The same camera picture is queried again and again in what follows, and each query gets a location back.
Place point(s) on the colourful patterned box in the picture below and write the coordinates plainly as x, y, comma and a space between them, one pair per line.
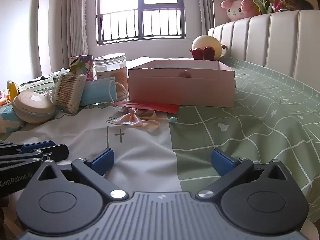
81, 66

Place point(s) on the clear plastic jar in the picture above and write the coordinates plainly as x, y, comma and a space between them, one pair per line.
111, 67

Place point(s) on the cotton swab pack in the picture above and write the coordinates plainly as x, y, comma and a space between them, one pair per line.
68, 92

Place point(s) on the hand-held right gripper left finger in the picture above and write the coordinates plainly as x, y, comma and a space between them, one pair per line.
102, 160

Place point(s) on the teal bead hairpin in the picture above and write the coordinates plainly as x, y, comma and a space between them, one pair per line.
172, 120

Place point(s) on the red envelope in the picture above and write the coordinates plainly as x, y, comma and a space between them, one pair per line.
160, 107

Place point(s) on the pink leaf potted plant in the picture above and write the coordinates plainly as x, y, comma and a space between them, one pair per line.
281, 1

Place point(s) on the blue face mask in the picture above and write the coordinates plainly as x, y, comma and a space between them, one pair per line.
98, 92

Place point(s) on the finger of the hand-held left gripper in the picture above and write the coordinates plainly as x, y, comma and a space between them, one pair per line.
37, 146
57, 152

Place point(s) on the wet wipes packet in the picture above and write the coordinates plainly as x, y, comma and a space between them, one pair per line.
8, 120

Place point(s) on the pink cardboard box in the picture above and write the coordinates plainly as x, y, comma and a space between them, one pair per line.
180, 90

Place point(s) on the cream round plush red feet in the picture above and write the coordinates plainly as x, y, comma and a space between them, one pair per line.
206, 44

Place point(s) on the barred window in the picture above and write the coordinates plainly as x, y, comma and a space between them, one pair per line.
141, 10

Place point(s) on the beige padded headboard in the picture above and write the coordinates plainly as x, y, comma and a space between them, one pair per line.
272, 42

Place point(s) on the green patterned bedsheet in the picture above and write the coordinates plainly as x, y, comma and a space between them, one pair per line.
250, 130

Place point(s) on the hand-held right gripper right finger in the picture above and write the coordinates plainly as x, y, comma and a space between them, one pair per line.
222, 162

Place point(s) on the yellow toy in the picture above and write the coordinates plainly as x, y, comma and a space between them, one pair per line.
12, 88

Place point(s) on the green leaf potted plant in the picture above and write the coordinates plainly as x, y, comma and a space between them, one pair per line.
261, 3

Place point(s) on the round beige zip case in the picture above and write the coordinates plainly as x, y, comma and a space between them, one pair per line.
32, 107

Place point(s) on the beige curtain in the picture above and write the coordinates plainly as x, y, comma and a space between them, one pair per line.
72, 25
201, 5

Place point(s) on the pink bunny plush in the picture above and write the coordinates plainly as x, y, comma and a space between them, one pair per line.
237, 8

